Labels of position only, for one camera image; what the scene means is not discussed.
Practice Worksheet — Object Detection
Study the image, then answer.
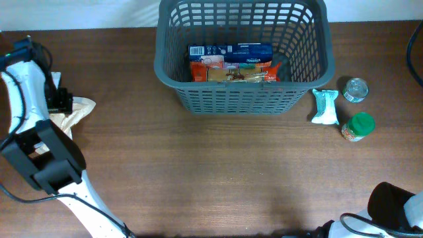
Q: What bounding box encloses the silver tin can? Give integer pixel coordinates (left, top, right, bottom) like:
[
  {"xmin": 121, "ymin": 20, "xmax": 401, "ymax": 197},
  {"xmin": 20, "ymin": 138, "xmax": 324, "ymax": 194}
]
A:
[{"xmin": 342, "ymin": 78, "xmax": 369, "ymax": 103}]

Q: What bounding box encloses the blue cardboard food box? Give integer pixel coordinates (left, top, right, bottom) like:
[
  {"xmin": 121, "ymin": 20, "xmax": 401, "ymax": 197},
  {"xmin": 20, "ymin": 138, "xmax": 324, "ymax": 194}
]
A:
[{"xmin": 188, "ymin": 43, "xmax": 273, "ymax": 69}]

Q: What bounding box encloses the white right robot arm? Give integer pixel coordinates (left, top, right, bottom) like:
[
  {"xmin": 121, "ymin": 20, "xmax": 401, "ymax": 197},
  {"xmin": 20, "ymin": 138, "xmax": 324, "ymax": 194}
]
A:
[{"xmin": 306, "ymin": 182, "xmax": 422, "ymax": 238}]

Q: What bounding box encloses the orange spaghetti packet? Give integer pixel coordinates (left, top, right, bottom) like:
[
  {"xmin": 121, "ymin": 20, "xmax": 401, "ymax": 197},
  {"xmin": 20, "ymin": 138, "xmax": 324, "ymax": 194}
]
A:
[{"xmin": 190, "ymin": 61, "xmax": 282, "ymax": 83}]

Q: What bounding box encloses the green lid glass jar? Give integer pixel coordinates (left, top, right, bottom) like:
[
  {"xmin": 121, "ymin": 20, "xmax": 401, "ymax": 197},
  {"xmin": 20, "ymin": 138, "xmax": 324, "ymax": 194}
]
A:
[{"xmin": 341, "ymin": 112, "xmax": 375, "ymax": 142}]

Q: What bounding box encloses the beige paper pouch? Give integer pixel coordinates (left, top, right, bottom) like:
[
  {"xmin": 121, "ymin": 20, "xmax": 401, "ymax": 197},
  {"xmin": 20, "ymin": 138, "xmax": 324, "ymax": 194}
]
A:
[{"xmin": 27, "ymin": 75, "xmax": 96, "ymax": 139}]

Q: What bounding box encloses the grey plastic shopping basket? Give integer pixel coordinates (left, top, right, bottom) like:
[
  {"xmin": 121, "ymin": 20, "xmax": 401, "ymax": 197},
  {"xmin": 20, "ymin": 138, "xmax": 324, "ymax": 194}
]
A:
[{"xmin": 154, "ymin": 0, "xmax": 334, "ymax": 114}]

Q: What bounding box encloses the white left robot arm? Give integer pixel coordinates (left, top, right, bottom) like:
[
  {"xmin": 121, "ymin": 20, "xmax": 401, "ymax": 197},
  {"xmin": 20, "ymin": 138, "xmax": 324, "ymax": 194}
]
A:
[{"xmin": 1, "ymin": 36, "xmax": 135, "ymax": 237}]

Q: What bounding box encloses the teal white snack packet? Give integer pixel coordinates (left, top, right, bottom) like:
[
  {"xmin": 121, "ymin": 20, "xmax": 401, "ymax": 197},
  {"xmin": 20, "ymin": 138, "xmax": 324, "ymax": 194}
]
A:
[{"xmin": 311, "ymin": 89, "xmax": 339, "ymax": 125}]

